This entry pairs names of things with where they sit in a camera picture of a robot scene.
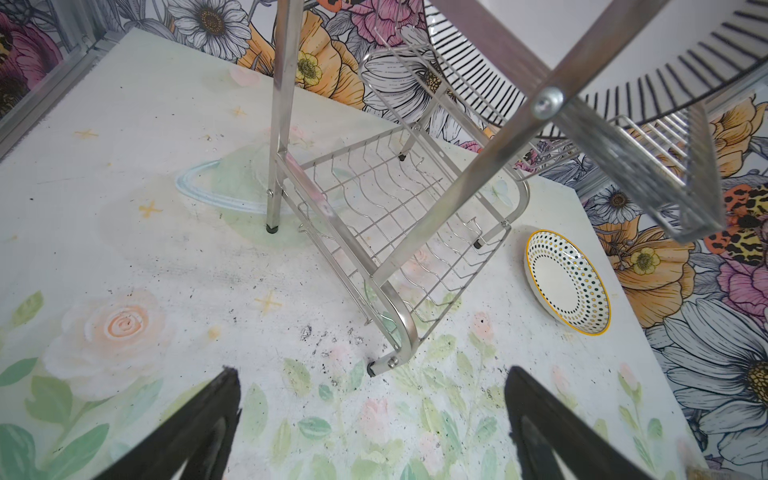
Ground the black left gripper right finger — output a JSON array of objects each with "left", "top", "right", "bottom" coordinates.
[{"left": 504, "top": 366, "right": 649, "bottom": 479}]

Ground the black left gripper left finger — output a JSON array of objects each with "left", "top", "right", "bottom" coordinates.
[{"left": 98, "top": 367, "right": 241, "bottom": 479}]

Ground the yellow rim dotted plate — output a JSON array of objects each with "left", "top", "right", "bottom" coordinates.
[{"left": 524, "top": 230, "right": 611, "bottom": 336}]

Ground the black striped rim plate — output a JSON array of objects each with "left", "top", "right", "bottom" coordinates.
[{"left": 425, "top": 1, "right": 767, "bottom": 126}]

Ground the silver wire dish rack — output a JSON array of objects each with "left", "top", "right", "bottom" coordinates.
[{"left": 267, "top": 1, "right": 725, "bottom": 375}]

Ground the left aluminium corner post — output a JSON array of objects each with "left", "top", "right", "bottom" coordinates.
[{"left": 1, "top": 1, "right": 120, "bottom": 156}]

